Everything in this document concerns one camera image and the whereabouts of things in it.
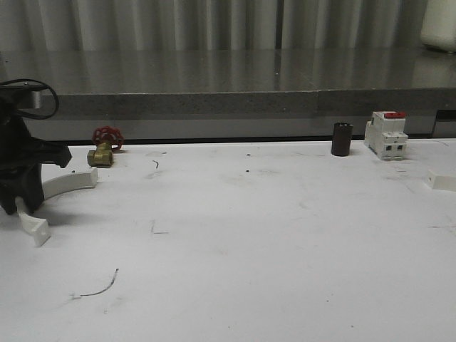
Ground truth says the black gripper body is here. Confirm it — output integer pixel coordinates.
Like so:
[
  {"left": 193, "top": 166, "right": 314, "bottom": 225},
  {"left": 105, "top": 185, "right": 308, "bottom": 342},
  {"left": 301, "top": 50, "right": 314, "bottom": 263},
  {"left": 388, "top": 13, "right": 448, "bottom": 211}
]
[{"left": 1, "top": 84, "right": 72, "bottom": 178}]

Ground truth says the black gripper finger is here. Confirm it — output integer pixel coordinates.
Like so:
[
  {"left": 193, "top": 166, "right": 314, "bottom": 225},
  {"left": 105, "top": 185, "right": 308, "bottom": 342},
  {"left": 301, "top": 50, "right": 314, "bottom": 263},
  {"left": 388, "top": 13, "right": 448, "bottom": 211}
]
[
  {"left": 15, "top": 163, "right": 44, "bottom": 212},
  {"left": 1, "top": 178, "right": 17, "bottom": 215}
]

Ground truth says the grey stone counter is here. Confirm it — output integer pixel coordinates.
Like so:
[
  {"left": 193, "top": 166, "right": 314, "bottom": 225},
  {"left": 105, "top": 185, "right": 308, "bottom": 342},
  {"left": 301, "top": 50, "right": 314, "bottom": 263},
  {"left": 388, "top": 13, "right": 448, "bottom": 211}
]
[{"left": 1, "top": 48, "right": 455, "bottom": 141}]

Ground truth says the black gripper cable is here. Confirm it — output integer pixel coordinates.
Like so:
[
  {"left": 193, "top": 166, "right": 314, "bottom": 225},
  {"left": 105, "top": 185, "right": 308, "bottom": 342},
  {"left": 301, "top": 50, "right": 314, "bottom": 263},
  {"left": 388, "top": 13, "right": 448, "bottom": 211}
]
[{"left": 0, "top": 78, "right": 60, "bottom": 120}]

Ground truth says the white curtain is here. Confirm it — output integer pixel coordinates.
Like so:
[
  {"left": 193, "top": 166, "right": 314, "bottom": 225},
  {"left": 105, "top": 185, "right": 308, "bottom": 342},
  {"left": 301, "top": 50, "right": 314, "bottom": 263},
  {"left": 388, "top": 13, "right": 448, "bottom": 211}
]
[{"left": 1, "top": 1, "right": 426, "bottom": 52}]

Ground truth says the brass valve red handwheel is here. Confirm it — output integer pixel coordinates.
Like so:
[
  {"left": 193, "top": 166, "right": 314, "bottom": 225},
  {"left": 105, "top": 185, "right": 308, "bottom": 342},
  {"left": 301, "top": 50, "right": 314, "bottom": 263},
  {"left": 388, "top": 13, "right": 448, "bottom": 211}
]
[{"left": 87, "top": 126, "right": 124, "bottom": 167}]

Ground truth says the white container on counter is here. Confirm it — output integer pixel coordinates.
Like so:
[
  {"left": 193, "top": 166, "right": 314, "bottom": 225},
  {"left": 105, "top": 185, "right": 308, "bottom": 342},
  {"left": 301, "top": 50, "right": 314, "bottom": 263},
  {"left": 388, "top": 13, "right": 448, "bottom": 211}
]
[{"left": 420, "top": 0, "right": 455, "bottom": 53}]

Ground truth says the dark brown cylindrical coupling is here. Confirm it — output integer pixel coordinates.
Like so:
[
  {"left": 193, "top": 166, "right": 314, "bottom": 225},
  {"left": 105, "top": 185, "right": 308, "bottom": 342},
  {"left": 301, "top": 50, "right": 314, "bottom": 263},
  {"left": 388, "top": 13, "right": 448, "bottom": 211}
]
[{"left": 331, "top": 123, "right": 353, "bottom": 157}]

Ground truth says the white half-ring pipe clamp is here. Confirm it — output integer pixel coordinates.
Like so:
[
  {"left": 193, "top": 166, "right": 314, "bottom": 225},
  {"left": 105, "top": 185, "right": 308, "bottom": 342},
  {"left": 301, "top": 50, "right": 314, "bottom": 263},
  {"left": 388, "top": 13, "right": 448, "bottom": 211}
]
[
  {"left": 15, "top": 167, "right": 98, "bottom": 247},
  {"left": 426, "top": 170, "right": 456, "bottom": 192}
]

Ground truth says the white circuit breaker red switch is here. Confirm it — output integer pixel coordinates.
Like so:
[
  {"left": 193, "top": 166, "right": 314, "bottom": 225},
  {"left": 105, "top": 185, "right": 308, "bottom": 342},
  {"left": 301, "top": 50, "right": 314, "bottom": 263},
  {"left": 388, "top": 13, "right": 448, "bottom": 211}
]
[{"left": 364, "top": 110, "right": 408, "bottom": 160}]

